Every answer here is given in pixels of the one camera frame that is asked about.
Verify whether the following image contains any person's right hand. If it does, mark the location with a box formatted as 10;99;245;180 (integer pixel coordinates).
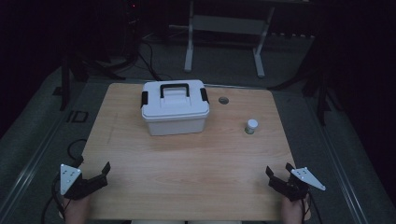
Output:
281;194;311;224

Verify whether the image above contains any black tripod stand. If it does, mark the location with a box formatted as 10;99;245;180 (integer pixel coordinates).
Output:
59;46;138;112
267;40;344;127

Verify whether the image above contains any small white bottle green label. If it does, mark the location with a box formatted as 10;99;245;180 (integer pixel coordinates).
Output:
244;119;259;135

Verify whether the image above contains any right hand-held gripper black cable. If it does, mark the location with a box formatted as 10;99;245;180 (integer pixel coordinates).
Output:
300;199;323;224

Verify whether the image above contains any hand-held gripper black cable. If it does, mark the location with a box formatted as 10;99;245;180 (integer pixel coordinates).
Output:
41;174;68;224
300;199;323;224

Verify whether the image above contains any grey floor rail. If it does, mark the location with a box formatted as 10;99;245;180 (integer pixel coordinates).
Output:
0;118;74;216
318;124;372;224

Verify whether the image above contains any thin black cable loop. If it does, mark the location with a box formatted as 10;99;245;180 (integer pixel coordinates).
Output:
67;138;88;162

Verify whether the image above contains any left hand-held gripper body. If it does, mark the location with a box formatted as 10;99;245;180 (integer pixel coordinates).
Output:
60;163;108;201

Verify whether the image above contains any black floor cable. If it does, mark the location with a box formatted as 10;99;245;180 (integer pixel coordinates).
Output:
136;38;174;82

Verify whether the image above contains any white metal stand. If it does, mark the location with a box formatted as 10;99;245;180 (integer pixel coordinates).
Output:
183;0;276;78

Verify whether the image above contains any person's left hand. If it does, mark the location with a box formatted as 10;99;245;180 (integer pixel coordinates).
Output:
59;195;92;224

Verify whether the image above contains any dark equipment rack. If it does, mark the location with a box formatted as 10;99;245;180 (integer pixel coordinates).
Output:
122;0;171;63

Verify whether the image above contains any white storage box black handle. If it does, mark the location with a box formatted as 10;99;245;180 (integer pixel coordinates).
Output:
140;79;210;137

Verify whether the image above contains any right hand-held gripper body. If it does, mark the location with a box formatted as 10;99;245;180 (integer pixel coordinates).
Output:
269;166;327;203

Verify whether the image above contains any left hand-held gripper black cable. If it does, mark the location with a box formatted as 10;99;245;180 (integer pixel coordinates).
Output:
41;174;68;224

